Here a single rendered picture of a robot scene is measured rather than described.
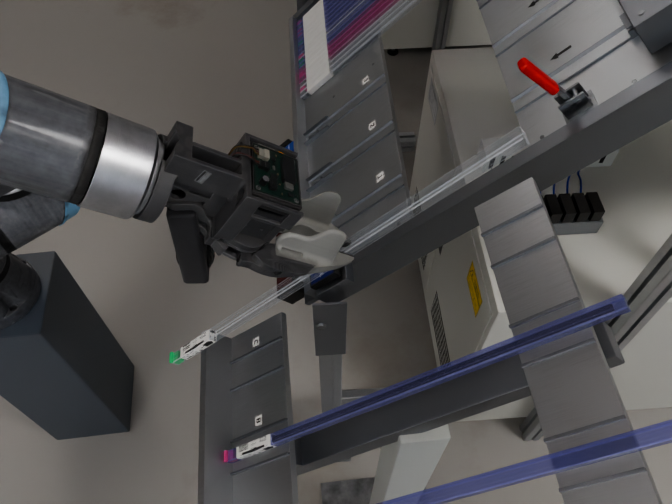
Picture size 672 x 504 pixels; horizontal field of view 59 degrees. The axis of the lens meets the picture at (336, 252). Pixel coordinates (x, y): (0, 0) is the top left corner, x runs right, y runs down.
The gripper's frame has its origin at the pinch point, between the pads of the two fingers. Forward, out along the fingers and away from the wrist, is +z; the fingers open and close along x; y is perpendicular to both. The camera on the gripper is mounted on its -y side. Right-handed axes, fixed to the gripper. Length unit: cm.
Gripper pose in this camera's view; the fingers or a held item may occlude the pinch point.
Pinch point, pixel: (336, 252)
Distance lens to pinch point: 59.2
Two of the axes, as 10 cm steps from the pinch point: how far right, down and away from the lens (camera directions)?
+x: -1.1, -8.2, 5.6
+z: 8.2, 2.5, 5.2
